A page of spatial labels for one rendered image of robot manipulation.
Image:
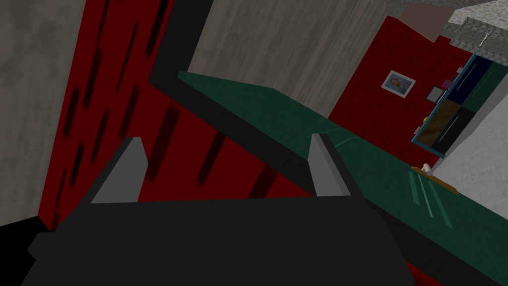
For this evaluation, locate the small white object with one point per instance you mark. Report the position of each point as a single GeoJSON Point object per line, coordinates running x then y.
{"type": "Point", "coordinates": [426, 168]}

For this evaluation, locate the small grey framed picture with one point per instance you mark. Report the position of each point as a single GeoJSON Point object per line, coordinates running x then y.
{"type": "Point", "coordinates": [435, 95]}

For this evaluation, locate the brown wooden board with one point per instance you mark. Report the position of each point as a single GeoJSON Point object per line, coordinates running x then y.
{"type": "Point", "coordinates": [440, 182]}

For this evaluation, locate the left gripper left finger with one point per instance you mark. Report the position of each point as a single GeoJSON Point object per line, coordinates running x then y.
{"type": "Point", "coordinates": [123, 178]}

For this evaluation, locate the white framed portrait picture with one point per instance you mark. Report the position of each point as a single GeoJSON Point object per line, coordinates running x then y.
{"type": "Point", "coordinates": [398, 84]}

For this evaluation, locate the blue framed shelf cabinet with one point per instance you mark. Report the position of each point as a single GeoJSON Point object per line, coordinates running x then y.
{"type": "Point", "coordinates": [444, 119]}

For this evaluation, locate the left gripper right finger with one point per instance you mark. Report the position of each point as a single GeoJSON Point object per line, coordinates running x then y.
{"type": "Point", "coordinates": [325, 174]}

